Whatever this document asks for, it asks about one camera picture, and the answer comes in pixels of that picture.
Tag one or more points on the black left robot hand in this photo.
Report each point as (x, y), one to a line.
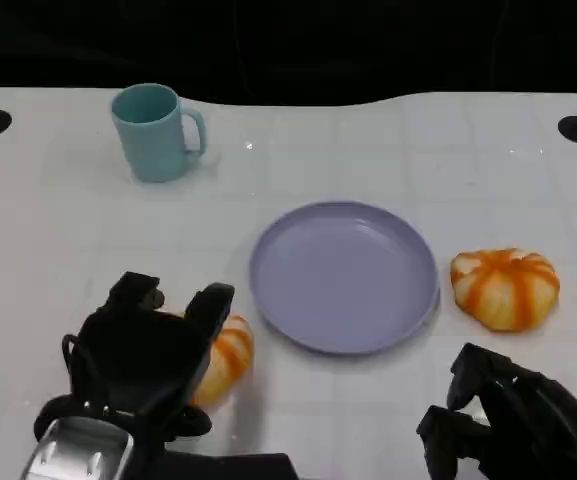
(138, 360)

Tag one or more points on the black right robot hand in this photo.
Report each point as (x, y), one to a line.
(533, 430)

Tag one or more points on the orange white toy bread roll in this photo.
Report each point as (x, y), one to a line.
(503, 295)
(228, 360)

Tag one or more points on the pale green mug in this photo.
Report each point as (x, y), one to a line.
(153, 150)

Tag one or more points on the lilac plate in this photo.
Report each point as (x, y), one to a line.
(343, 280)

